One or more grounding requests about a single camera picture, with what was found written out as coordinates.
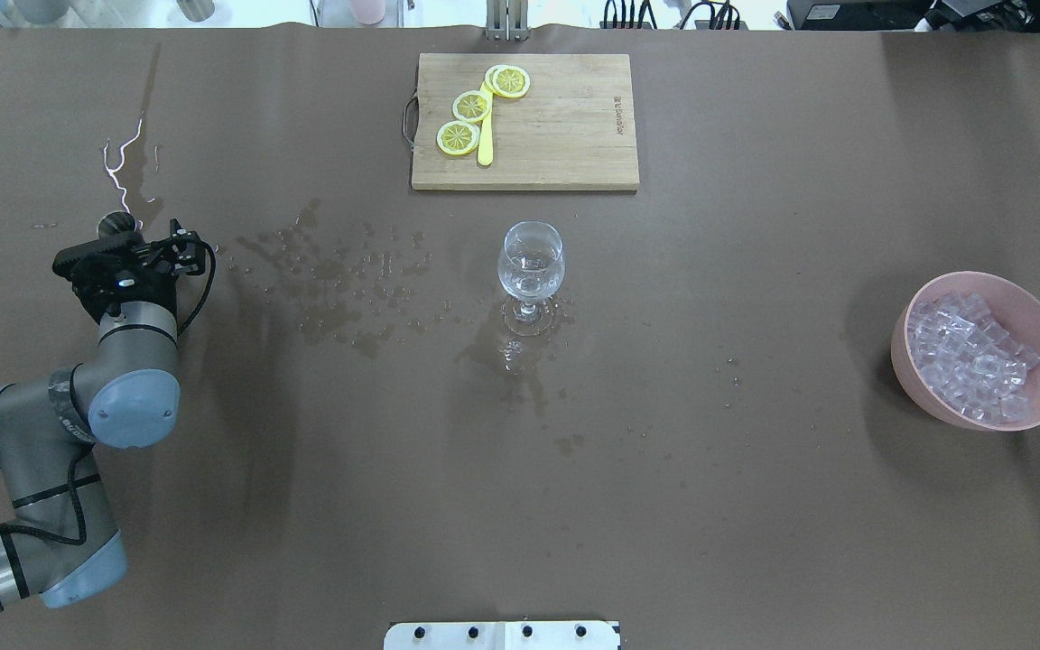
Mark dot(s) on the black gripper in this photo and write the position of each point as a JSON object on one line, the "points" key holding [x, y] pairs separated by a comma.
{"points": [[143, 291]]}

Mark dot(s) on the steel jigger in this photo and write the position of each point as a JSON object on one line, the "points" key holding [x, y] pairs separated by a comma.
{"points": [[116, 223]]}

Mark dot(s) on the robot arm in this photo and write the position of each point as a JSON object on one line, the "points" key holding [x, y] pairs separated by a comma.
{"points": [[63, 543]]}

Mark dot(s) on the clear wine glass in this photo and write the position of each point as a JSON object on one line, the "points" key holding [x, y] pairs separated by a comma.
{"points": [[530, 268]]}

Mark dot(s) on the pink bowl of ice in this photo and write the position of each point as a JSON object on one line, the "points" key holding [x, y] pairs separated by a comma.
{"points": [[966, 350]]}

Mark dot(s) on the lemon slice three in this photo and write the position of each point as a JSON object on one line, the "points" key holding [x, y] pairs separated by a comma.
{"points": [[458, 138]]}

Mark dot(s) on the lemon slice two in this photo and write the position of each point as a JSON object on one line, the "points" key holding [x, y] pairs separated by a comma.
{"points": [[472, 106]]}

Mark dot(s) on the lemon slice one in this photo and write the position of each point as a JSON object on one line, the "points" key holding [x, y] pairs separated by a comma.
{"points": [[509, 81]]}

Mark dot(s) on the wooden cutting board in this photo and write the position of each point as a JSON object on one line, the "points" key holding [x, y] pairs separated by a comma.
{"points": [[575, 129]]}

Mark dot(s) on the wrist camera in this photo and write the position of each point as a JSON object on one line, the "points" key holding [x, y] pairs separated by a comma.
{"points": [[121, 247]]}

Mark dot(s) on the aluminium frame post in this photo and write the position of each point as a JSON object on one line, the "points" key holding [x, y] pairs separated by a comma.
{"points": [[507, 21]]}

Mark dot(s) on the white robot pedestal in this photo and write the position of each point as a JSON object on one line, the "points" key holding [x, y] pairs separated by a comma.
{"points": [[505, 634]]}

